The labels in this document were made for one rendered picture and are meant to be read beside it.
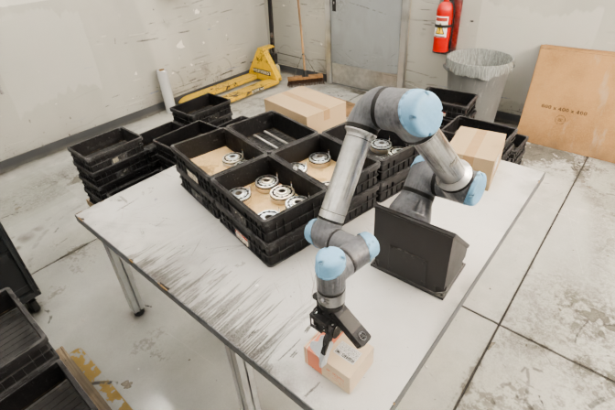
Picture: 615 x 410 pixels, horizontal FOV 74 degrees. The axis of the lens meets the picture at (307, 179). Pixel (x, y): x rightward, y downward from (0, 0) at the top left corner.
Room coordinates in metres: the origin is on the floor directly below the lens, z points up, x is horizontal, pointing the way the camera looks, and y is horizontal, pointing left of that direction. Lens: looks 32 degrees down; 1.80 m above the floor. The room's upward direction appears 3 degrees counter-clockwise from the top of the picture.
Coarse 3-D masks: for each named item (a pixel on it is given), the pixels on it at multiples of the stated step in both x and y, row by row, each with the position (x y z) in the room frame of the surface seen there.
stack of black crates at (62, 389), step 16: (48, 368) 0.91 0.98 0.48; (64, 368) 0.91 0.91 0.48; (32, 384) 0.87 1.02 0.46; (48, 384) 0.89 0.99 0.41; (64, 384) 0.91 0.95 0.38; (0, 400) 0.80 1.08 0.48; (16, 400) 0.82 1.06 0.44; (32, 400) 0.85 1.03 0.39; (48, 400) 0.85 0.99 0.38; (64, 400) 0.85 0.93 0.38; (80, 400) 0.85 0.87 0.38
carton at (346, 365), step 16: (304, 352) 0.73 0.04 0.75; (336, 352) 0.70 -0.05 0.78; (352, 352) 0.70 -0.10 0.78; (368, 352) 0.70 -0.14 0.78; (320, 368) 0.69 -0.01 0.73; (336, 368) 0.66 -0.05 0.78; (352, 368) 0.65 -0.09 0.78; (368, 368) 0.69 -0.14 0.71; (336, 384) 0.65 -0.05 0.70; (352, 384) 0.64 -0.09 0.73
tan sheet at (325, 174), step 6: (300, 162) 1.68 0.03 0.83; (312, 168) 1.62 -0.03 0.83; (318, 168) 1.61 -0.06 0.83; (324, 168) 1.61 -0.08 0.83; (330, 168) 1.61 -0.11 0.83; (312, 174) 1.57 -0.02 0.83; (318, 174) 1.57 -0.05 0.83; (324, 174) 1.56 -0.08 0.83; (330, 174) 1.56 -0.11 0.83; (324, 180) 1.51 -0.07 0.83
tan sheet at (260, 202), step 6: (246, 186) 1.50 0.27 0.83; (252, 186) 1.50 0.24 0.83; (252, 192) 1.45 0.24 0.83; (258, 192) 1.45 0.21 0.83; (252, 198) 1.41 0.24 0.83; (258, 198) 1.41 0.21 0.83; (264, 198) 1.40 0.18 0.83; (252, 204) 1.36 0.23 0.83; (258, 204) 1.36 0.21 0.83; (264, 204) 1.36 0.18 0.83; (270, 204) 1.36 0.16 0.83; (258, 210) 1.32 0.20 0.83; (276, 210) 1.31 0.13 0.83
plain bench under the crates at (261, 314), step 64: (128, 192) 1.71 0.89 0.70; (512, 192) 1.52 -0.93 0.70; (128, 256) 1.24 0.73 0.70; (192, 256) 1.22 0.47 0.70; (256, 256) 1.19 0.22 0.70; (256, 320) 0.89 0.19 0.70; (384, 320) 0.86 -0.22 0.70; (448, 320) 0.85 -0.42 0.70; (320, 384) 0.66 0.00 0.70; (384, 384) 0.65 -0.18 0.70
